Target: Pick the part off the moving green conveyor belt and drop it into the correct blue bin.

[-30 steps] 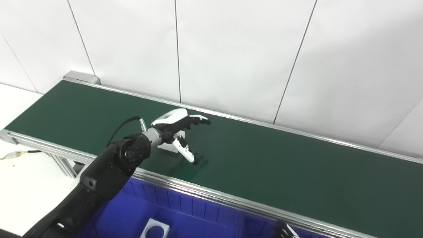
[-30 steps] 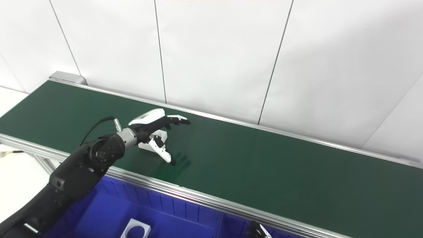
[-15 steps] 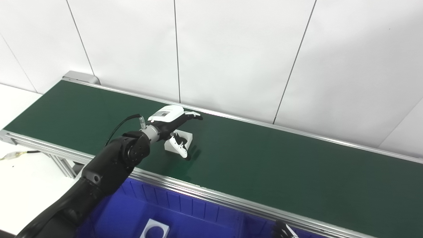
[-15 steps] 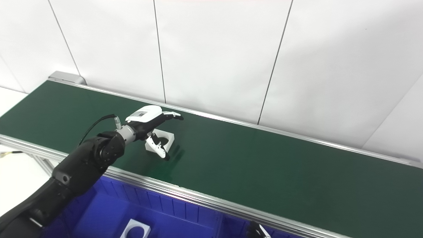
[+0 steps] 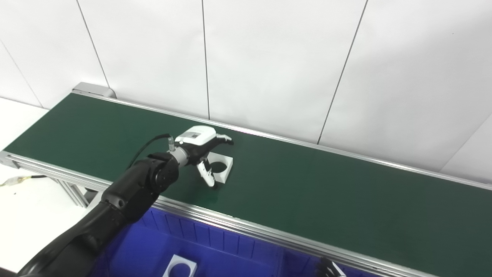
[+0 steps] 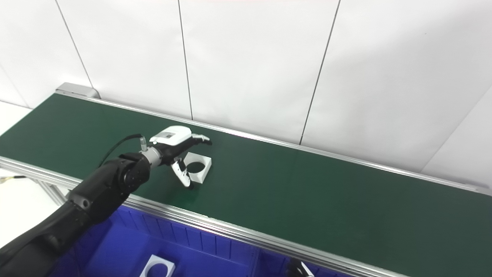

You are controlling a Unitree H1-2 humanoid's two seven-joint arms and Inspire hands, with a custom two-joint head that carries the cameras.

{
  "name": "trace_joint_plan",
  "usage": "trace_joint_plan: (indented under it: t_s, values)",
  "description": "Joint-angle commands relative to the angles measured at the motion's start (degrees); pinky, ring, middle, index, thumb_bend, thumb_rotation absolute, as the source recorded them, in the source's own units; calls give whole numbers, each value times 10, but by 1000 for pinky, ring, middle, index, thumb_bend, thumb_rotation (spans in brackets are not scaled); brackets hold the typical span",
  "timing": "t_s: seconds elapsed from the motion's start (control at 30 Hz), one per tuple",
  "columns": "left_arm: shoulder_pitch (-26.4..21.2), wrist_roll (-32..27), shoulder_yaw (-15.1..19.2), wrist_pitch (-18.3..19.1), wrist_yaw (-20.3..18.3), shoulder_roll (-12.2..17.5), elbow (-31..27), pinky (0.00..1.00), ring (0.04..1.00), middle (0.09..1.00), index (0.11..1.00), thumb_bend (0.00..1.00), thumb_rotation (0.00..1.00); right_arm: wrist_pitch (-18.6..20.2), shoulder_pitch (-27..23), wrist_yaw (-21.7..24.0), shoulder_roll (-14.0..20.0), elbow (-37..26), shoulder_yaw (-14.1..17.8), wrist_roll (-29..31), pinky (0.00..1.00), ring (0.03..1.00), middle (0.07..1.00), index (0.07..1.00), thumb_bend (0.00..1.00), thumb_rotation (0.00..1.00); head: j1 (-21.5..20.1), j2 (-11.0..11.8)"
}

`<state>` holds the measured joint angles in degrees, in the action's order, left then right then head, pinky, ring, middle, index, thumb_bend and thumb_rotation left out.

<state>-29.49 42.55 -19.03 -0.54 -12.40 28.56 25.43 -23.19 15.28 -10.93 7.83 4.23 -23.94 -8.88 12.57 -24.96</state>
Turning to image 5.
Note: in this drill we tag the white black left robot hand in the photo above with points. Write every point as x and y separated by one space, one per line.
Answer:
196 134

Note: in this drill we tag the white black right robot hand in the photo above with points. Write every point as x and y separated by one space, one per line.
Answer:
328 269

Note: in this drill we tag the white square part with hole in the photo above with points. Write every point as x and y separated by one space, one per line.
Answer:
177 262
227 169

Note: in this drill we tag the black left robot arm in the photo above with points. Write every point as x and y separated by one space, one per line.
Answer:
127 196

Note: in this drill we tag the blue plastic bin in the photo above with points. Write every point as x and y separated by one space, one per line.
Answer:
300 265
223 254

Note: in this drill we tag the green conveyor belt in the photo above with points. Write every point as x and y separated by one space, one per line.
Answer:
307 181
230 221

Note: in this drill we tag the grey conveyor end housing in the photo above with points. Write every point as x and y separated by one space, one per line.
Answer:
92 89

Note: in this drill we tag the aluminium conveyor leg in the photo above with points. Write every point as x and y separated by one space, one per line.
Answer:
75 192

